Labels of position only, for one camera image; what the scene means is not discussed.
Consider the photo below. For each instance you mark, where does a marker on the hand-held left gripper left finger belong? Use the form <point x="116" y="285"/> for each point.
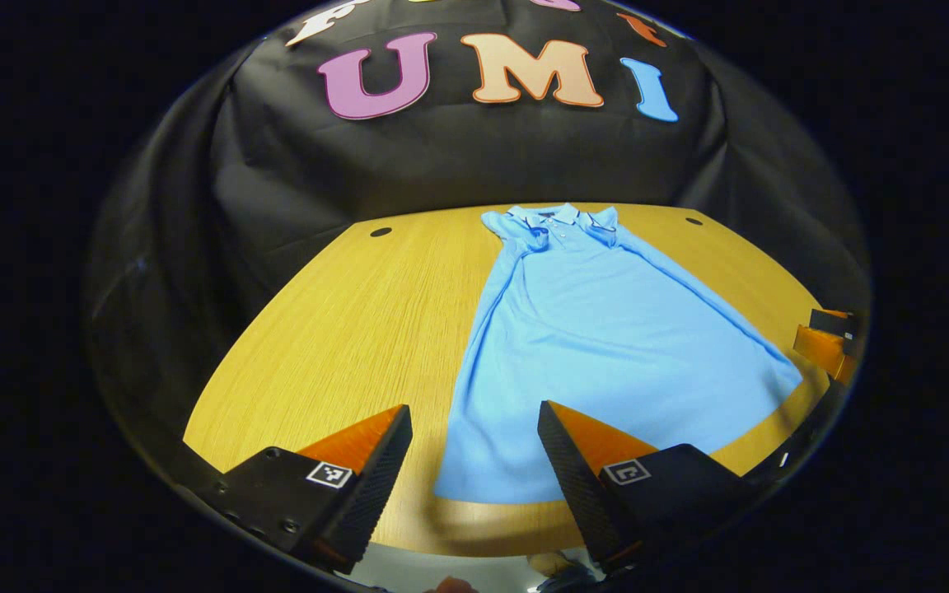
<point x="376" y="486"/>

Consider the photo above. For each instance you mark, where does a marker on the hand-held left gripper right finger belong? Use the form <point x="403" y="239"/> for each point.
<point x="569" y="478"/>

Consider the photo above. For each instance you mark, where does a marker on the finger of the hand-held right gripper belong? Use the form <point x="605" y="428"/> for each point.
<point x="837" y="323"/>
<point x="825" y="352"/>

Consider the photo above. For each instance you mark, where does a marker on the light blue T-shirt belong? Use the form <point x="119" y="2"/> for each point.
<point x="606" y="346"/>

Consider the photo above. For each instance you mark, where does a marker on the black backdrop cloth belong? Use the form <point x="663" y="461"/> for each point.
<point x="458" y="156"/>

